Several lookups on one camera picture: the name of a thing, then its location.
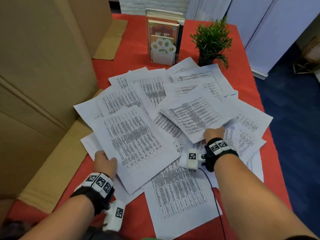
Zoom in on red tablecloth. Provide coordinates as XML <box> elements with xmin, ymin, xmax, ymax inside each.
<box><xmin>5</xmin><ymin>13</ymin><xmax>293</xmax><ymax>240</ymax></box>

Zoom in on green potted plant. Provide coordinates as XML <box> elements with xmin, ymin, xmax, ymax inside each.
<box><xmin>190</xmin><ymin>17</ymin><xmax>233</xmax><ymax>69</ymax></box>

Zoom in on black book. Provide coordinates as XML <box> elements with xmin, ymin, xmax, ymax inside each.
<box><xmin>175</xmin><ymin>18</ymin><xmax>186</xmax><ymax>63</ymax></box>

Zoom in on large printed paper sheet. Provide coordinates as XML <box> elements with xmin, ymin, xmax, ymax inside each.
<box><xmin>89</xmin><ymin>105</ymin><xmax>181</xmax><ymax>196</ymax></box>

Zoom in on wicker basket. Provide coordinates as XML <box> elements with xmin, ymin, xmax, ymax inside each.
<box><xmin>292</xmin><ymin>35</ymin><xmax>320</xmax><ymax>75</ymax></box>

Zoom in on beige book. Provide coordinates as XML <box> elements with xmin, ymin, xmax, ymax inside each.
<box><xmin>146</xmin><ymin>13</ymin><xmax>184</xmax><ymax>25</ymax></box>

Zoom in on white paw-shaped bookend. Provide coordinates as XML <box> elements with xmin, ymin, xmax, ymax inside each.
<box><xmin>150</xmin><ymin>38</ymin><xmax>177</xmax><ymax>67</ymax></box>

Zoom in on person's left hand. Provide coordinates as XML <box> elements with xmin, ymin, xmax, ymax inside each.
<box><xmin>93</xmin><ymin>150</ymin><xmax>118</xmax><ymax>180</ymax></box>

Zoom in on person's right forearm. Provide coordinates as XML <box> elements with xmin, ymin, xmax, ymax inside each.
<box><xmin>213</xmin><ymin>153</ymin><xmax>318</xmax><ymax>240</ymax></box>

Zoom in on large cardboard box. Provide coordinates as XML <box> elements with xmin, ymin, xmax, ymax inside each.
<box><xmin>0</xmin><ymin>0</ymin><xmax>100</xmax><ymax>214</ymax></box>

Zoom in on black cable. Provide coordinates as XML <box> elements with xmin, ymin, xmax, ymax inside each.
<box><xmin>197</xmin><ymin>167</ymin><xmax>227</xmax><ymax>240</ymax></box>

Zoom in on person's left forearm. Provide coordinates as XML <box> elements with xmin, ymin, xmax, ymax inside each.
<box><xmin>20</xmin><ymin>194</ymin><xmax>96</xmax><ymax>240</ymax></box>

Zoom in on person's right hand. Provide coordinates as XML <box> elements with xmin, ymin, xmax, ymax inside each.
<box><xmin>203</xmin><ymin>126</ymin><xmax>226</xmax><ymax>144</ymax></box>

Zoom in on pile of printed papers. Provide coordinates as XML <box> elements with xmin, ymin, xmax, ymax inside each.
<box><xmin>73</xmin><ymin>57</ymin><xmax>274</xmax><ymax>240</ymax></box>

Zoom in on grey book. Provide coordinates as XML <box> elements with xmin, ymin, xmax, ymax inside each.
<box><xmin>145</xmin><ymin>8</ymin><xmax>184</xmax><ymax>17</ymax></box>

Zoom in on black wristband with marker tags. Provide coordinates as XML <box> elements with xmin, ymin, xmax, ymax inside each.
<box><xmin>70</xmin><ymin>172</ymin><xmax>116</xmax><ymax>216</ymax></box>
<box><xmin>204</xmin><ymin>137</ymin><xmax>239</xmax><ymax>173</ymax></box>

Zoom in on white wrist camera with marker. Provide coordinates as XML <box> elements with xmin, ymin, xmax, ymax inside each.
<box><xmin>185</xmin><ymin>148</ymin><xmax>207</xmax><ymax>172</ymax></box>
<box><xmin>102</xmin><ymin>200</ymin><xmax>126</xmax><ymax>233</ymax></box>

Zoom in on white partition panel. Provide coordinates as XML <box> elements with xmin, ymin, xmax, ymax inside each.
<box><xmin>186</xmin><ymin>0</ymin><xmax>320</xmax><ymax>80</ymax></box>

